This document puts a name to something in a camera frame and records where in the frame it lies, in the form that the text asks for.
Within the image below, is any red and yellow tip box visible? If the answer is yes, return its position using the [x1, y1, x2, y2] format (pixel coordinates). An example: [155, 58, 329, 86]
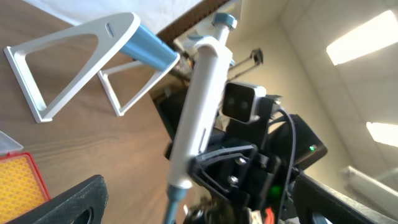
[0, 130, 52, 224]

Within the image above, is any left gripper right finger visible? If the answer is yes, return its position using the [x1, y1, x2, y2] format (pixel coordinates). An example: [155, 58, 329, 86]
[293, 172, 398, 224]

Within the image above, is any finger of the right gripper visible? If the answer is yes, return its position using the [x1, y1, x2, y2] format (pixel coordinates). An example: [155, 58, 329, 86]
[189, 144, 259, 200]

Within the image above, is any black cable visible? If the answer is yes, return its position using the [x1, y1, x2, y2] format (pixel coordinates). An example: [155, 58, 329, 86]
[273, 104, 298, 223]

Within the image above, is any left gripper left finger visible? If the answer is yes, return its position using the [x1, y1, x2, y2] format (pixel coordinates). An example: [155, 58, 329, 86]
[9, 174, 109, 224]

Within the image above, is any ceiling light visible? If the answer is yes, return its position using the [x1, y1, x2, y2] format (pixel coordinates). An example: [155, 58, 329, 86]
[366, 121, 398, 147]
[325, 9, 398, 67]

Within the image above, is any white and blue stand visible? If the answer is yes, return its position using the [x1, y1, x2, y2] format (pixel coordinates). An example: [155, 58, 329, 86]
[3, 11, 181, 124]

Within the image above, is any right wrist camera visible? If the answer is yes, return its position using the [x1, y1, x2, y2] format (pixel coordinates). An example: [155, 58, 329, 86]
[221, 81, 267, 124]

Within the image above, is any white pipette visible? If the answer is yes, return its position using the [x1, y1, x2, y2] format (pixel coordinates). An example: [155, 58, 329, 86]
[163, 12, 239, 224]

